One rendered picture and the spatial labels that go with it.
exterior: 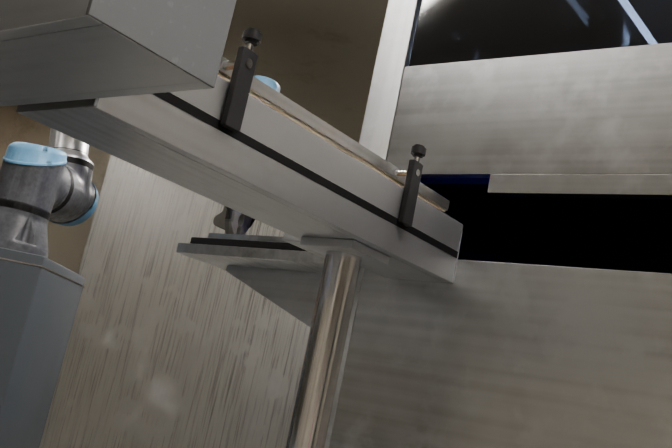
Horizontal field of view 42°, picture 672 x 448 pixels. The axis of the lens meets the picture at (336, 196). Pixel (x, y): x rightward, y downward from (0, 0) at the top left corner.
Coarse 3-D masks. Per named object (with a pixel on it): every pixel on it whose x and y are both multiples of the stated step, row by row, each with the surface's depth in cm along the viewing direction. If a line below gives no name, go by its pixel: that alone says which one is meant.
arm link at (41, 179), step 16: (16, 144) 174; (32, 144) 174; (16, 160) 172; (32, 160) 172; (48, 160) 174; (64, 160) 178; (0, 176) 173; (16, 176) 171; (32, 176) 172; (48, 176) 174; (64, 176) 180; (0, 192) 171; (16, 192) 171; (32, 192) 172; (48, 192) 174; (64, 192) 180; (48, 208) 175
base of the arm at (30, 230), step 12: (0, 204) 170; (12, 204) 170; (24, 204) 171; (0, 216) 169; (12, 216) 169; (24, 216) 170; (36, 216) 172; (48, 216) 176; (0, 228) 168; (12, 228) 168; (24, 228) 170; (36, 228) 171; (0, 240) 167; (12, 240) 167; (24, 240) 170; (36, 240) 171; (36, 252) 170
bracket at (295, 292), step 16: (240, 272) 172; (256, 272) 169; (272, 272) 167; (288, 272) 165; (304, 272) 162; (256, 288) 168; (272, 288) 166; (288, 288) 163; (304, 288) 161; (288, 304) 162; (304, 304) 160; (304, 320) 159
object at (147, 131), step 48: (240, 48) 94; (144, 96) 85; (192, 96) 90; (240, 96) 94; (96, 144) 94; (144, 144) 90; (192, 144) 90; (240, 144) 95; (288, 144) 102; (336, 144) 113; (240, 192) 102; (288, 192) 102; (336, 192) 109; (384, 192) 117; (432, 192) 131; (384, 240) 117; (432, 240) 127
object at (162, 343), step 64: (128, 192) 506; (192, 192) 504; (128, 256) 496; (128, 320) 487; (192, 320) 486; (256, 320) 485; (64, 384) 480; (128, 384) 479; (192, 384) 478; (256, 384) 477
